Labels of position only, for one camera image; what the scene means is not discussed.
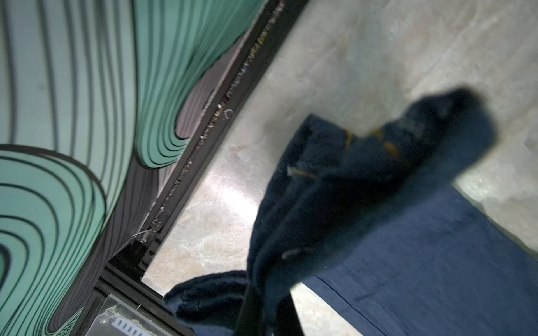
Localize black left side frame rail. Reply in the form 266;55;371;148
132;1;307;271

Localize white slotted cable duct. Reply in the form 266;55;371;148
112;316;148;336

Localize blue denim jeans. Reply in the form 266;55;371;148
163;87;537;335

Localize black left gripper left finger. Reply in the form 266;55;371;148
233;285;264;336

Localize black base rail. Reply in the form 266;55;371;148
71;262;195;335

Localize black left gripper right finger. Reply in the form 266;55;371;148
273;293;304;336

